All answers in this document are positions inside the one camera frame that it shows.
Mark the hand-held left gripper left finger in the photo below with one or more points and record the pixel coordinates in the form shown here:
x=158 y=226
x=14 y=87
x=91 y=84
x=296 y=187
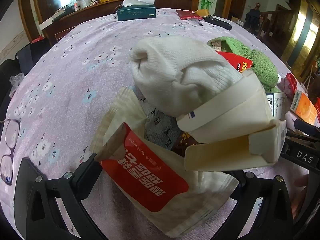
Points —
x=86 y=168

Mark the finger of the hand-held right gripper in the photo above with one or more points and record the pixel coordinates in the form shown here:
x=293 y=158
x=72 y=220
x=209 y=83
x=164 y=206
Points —
x=308 y=129

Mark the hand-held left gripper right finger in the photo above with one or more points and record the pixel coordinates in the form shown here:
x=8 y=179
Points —
x=252 y=181

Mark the white plastic bottle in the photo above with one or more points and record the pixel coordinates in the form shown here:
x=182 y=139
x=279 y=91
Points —
x=280 y=81

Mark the red and beige wipes packet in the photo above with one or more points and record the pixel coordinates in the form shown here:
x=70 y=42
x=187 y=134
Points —
x=150 y=180

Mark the cream cardboard box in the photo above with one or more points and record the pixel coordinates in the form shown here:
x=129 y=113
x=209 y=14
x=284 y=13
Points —
x=237 y=105

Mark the green fluffy towel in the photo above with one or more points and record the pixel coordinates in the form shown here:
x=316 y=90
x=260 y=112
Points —
x=262 y=65

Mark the person's right hand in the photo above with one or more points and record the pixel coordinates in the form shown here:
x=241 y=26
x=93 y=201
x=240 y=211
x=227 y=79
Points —
x=300 y=181

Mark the orange box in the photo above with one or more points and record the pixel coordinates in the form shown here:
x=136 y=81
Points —
x=305 y=110

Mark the blue and white box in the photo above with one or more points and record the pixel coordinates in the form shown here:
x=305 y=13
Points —
x=277 y=105

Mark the small red carton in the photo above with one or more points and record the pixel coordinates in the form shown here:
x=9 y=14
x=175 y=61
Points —
x=291 y=83

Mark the brown printed wrapper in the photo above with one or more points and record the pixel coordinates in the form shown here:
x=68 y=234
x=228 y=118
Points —
x=185 y=142

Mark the dark framed eyeglasses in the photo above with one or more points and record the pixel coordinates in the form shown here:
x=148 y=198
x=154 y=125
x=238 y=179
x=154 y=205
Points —
x=10 y=135

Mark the purple floral tablecloth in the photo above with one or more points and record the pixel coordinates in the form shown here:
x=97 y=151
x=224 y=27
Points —
x=75 y=80

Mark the gold and black pillar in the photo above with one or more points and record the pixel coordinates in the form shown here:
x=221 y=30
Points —
x=300 y=30

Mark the red and yellow box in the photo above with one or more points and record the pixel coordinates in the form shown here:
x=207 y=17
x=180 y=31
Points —
x=232 y=60

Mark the clear plastic bag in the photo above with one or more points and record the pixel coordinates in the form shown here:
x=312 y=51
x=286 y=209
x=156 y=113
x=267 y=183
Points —
x=16 y=79

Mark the wooden stair railing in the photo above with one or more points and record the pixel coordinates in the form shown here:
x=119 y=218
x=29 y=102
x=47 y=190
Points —
x=271 y=20

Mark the dark jacket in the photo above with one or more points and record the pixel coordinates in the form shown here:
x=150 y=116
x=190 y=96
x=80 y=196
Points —
x=253 y=16

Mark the black chair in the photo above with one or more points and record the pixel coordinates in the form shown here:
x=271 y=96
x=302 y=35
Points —
x=30 y=55

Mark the red bag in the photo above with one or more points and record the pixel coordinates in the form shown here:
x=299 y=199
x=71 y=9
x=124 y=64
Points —
x=37 y=39

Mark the white knitted towel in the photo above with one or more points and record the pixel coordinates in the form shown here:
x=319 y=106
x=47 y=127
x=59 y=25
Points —
x=175 y=62

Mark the black pouch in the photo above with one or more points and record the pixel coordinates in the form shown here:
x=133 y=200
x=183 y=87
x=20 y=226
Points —
x=217 y=21

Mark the wooden sideboard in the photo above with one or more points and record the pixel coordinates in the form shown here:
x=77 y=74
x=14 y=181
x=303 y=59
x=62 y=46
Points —
x=100 y=11

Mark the yellow tape roll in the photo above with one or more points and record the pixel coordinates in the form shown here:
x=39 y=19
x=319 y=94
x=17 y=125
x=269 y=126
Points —
x=201 y=12

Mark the teal tissue box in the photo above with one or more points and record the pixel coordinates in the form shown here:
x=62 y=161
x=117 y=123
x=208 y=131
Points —
x=136 y=13

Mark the dark red packet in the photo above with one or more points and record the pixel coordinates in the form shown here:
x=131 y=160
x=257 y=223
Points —
x=187 y=15

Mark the metal pot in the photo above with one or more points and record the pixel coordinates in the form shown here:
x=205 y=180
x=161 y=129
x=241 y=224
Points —
x=83 y=2

